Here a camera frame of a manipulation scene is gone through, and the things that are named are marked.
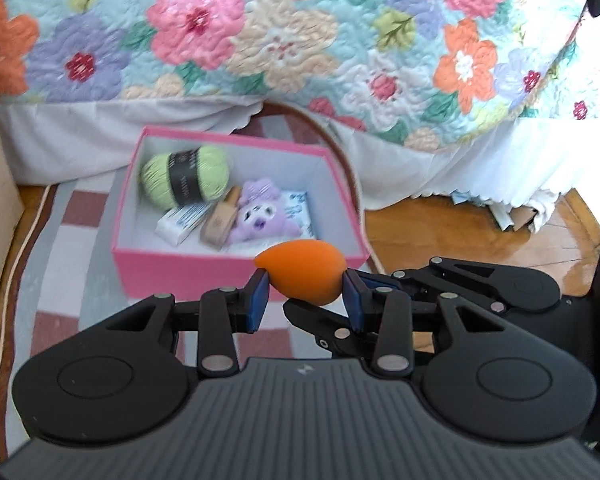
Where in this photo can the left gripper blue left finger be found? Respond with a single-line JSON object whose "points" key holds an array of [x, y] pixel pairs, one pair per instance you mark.
{"points": [[257, 292]]}

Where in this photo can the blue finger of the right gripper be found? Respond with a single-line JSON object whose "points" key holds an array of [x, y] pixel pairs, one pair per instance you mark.
{"points": [[380, 282], [331, 331]]}

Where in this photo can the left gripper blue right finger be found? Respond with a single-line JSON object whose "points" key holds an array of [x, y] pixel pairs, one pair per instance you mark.
{"points": [[358, 297]]}

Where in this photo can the orange makeup sponge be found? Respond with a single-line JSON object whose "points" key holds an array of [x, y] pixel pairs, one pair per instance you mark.
{"points": [[307, 270]]}

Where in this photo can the purple plush toy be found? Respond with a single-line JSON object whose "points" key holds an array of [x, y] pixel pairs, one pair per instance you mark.
{"points": [[261, 214]]}

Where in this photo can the gold foundation bottle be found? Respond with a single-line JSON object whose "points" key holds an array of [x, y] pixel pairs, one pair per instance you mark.
{"points": [[221, 219]]}

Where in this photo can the blue wet wipes pack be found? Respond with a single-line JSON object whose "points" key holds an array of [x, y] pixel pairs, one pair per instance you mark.
{"points": [[297, 210]]}

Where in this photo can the white small tissue pack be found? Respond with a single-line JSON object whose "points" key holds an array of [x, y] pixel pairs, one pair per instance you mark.
{"points": [[178, 223]]}

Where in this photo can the green yarn ball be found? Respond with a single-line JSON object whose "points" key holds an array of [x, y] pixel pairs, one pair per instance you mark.
{"points": [[178, 179]]}

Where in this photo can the pink cardboard box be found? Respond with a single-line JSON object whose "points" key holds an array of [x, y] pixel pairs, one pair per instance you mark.
{"points": [[146, 264]]}

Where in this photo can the floral quilt bedspread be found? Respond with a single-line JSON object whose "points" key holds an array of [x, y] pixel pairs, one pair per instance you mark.
{"points": [[463, 98]]}

